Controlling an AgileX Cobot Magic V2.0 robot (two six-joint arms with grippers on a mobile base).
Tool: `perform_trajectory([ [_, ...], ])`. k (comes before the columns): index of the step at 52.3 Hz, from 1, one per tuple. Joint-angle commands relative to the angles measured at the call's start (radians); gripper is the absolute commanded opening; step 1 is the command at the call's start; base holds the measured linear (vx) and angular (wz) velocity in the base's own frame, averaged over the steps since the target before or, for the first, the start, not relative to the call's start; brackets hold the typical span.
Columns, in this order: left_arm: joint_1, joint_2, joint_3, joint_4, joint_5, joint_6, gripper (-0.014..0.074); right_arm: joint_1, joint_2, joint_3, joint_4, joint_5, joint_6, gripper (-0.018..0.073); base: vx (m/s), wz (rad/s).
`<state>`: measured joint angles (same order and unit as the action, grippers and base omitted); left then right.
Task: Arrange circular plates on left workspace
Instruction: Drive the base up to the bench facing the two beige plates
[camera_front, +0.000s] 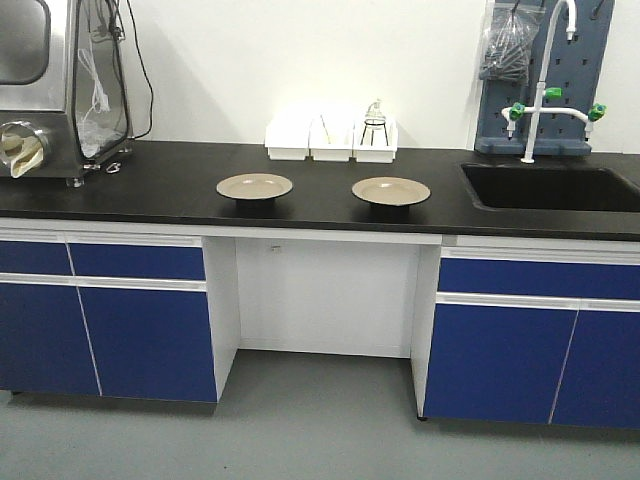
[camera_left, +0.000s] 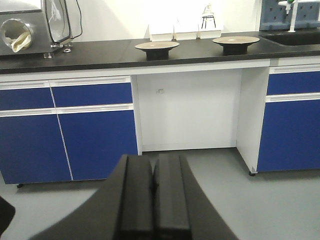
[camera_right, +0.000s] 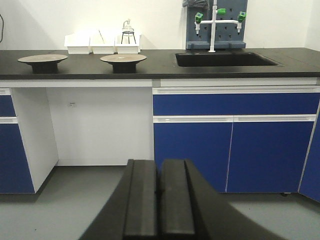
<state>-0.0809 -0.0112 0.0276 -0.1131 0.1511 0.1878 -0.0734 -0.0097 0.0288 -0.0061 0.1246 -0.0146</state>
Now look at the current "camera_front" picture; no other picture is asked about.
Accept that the tan round plate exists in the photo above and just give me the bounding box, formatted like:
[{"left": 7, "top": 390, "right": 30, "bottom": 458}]
[
  {"left": 216, "top": 173, "right": 293, "bottom": 201},
  {"left": 351, "top": 177, "right": 431, "bottom": 207}
]

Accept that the middle white storage bin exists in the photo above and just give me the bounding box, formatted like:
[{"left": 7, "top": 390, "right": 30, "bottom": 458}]
[{"left": 309, "top": 113, "right": 354, "bottom": 162}]

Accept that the white storage bin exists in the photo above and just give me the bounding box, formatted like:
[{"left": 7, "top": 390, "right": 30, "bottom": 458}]
[
  {"left": 309, "top": 113, "right": 354, "bottom": 162},
  {"left": 264, "top": 112, "right": 312, "bottom": 161},
  {"left": 352, "top": 116, "right": 398, "bottom": 163}
]

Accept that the left white storage bin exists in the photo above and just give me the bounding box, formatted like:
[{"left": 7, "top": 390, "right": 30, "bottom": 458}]
[{"left": 264, "top": 112, "right": 312, "bottom": 161}]

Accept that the right white storage bin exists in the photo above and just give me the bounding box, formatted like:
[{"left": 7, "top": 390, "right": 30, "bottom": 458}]
[{"left": 352, "top": 116, "right": 398, "bottom": 163}]

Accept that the round glass flask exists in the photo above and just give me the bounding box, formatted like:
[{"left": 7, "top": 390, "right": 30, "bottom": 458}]
[{"left": 364, "top": 99, "right": 386, "bottom": 129}]

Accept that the blue lab cabinet left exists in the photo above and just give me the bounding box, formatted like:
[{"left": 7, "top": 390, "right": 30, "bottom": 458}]
[{"left": 1, "top": 220, "right": 240, "bottom": 403}]

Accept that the blue lab cabinet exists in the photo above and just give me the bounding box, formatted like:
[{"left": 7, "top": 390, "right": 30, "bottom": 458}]
[
  {"left": 1, "top": 220, "right": 240, "bottom": 403},
  {"left": 410, "top": 236, "right": 639, "bottom": 429}
]

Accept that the black lab sink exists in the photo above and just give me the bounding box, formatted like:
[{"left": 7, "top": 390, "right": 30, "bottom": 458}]
[{"left": 462, "top": 164, "right": 639, "bottom": 213}]

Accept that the blue lab cabinet right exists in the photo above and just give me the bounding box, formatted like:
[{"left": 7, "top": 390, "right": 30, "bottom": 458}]
[{"left": 410, "top": 236, "right": 639, "bottom": 429}]

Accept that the plastic bag of pegs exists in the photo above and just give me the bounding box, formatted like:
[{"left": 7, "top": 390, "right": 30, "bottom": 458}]
[{"left": 478, "top": 1, "right": 546, "bottom": 83}]

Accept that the white lab faucet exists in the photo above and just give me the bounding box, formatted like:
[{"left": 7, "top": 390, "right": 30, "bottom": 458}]
[{"left": 501, "top": 0, "right": 607, "bottom": 164}]

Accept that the stainless steel glove box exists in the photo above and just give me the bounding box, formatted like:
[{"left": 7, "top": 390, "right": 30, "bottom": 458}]
[{"left": 1, "top": 1, "right": 133, "bottom": 186}]

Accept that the blue pegboard drying rack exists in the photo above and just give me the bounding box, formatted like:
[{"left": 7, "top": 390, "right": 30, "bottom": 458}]
[{"left": 474, "top": 1, "right": 615, "bottom": 156}]

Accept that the black wire tripod stand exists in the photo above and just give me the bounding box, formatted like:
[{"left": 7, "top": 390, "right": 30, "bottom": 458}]
[{"left": 360, "top": 122, "right": 389, "bottom": 148}]

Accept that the black power cable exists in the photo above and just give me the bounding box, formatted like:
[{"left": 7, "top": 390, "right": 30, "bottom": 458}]
[{"left": 125, "top": 0, "right": 155, "bottom": 141}]

